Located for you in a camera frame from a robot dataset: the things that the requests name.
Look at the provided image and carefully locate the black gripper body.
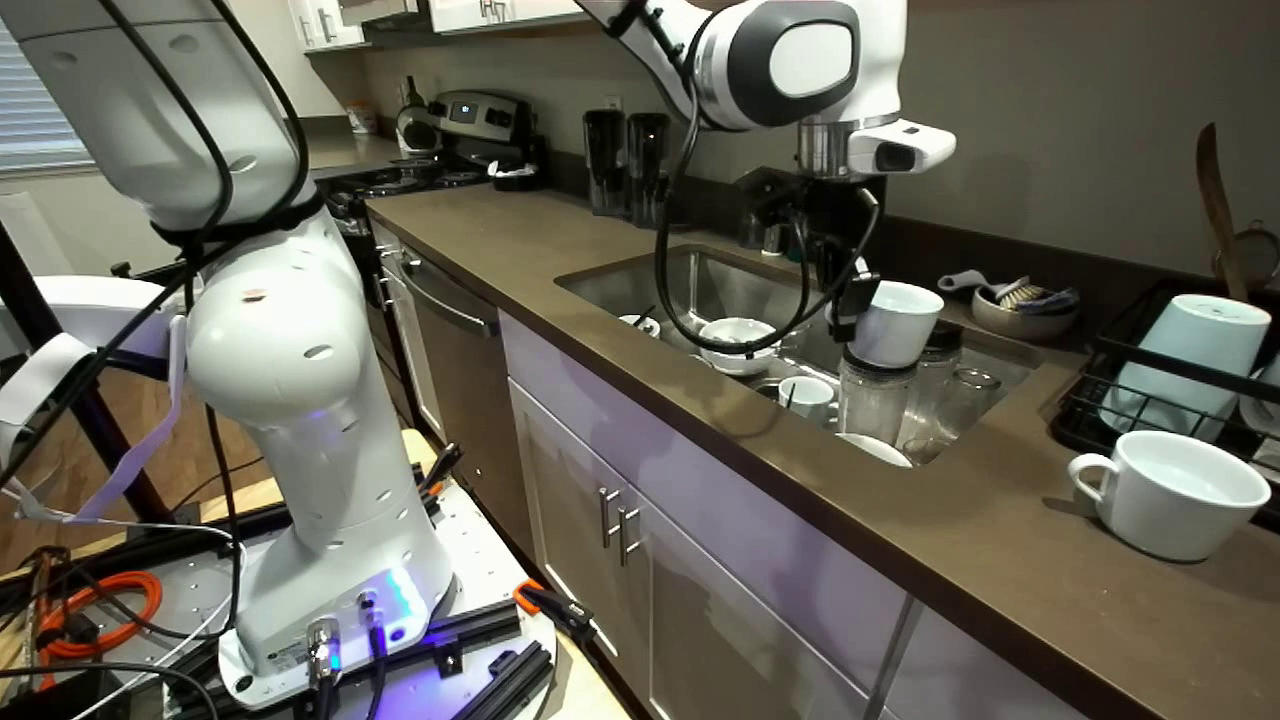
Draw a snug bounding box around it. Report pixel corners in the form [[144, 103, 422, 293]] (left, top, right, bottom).
[[738, 167, 889, 289]]

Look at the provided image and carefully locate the white ceramic cup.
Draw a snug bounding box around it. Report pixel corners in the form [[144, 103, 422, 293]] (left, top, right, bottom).
[[1067, 428, 1277, 566], [850, 275, 947, 375]]

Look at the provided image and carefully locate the small white ramekin cup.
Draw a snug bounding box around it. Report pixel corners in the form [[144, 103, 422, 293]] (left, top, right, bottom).
[[777, 374, 839, 416]]

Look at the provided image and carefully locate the stainless steel sink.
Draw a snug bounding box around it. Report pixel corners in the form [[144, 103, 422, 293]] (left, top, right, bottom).
[[553, 239, 1053, 471]]

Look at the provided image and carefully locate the white bowl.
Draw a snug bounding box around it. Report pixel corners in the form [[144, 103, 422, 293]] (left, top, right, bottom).
[[693, 316, 789, 380]]

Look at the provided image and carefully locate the black tumbler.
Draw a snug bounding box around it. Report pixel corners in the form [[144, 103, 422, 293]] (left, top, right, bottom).
[[623, 107, 678, 229], [582, 107, 633, 218]]

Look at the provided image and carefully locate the black dish rack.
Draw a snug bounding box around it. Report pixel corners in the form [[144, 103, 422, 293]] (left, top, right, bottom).
[[1048, 285, 1280, 471]]

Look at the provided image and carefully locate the white pitcher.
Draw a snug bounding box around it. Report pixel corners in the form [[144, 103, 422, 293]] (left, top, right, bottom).
[[1118, 293, 1277, 438]]

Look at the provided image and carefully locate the lavender cabinet door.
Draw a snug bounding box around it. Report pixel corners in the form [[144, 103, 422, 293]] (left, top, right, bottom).
[[639, 511, 877, 720], [510, 385, 657, 705]]

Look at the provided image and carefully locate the wooden utensil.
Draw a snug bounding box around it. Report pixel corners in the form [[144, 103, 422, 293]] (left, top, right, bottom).
[[1194, 122, 1239, 299]]

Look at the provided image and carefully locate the lavender drawer stack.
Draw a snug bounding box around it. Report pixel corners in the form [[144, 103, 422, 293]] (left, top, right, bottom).
[[881, 601, 1087, 720]]

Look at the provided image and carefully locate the stainless steel dishwasher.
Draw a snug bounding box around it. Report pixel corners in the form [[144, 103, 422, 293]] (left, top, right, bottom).
[[378, 236, 537, 560]]

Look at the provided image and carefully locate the black orange clamp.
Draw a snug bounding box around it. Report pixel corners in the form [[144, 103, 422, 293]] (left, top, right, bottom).
[[513, 578, 623, 665]]

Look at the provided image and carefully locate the white upper cabinet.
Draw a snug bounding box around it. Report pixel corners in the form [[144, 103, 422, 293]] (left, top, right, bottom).
[[291, 0, 633, 56]]

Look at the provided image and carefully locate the robot cart table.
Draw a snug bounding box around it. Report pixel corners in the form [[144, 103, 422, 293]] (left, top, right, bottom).
[[156, 471, 564, 720]]

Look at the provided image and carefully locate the black tripod stand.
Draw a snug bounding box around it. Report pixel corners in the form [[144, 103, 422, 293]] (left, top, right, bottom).
[[0, 221, 177, 527]]

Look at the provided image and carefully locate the white curved plastic object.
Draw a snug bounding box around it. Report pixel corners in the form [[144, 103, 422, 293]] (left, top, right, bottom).
[[0, 272, 185, 464]]

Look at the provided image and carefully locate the white window blind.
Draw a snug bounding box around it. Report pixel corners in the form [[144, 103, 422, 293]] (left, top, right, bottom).
[[0, 13, 98, 177]]

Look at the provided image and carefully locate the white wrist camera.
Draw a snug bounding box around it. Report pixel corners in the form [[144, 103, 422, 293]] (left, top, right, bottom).
[[844, 115, 961, 182]]

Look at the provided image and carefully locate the silver bar door handle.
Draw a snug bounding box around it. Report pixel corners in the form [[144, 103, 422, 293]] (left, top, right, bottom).
[[615, 501, 650, 566], [595, 480, 627, 551]]

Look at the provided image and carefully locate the black aluminium rail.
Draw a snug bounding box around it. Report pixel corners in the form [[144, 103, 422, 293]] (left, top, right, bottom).
[[447, 635, 561, 720]]

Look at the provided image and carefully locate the orange cable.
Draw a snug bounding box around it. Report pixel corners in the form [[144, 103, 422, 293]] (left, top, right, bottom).
[[33, 570, 168, 662]]

